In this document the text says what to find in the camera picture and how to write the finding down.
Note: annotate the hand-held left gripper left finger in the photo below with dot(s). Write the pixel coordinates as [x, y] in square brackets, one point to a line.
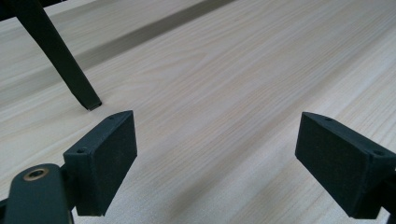
[106, 161]

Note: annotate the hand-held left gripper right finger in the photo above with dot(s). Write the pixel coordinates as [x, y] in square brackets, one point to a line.
[339, 168]

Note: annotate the black low shelf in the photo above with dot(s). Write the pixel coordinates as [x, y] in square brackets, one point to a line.
[59, 56]

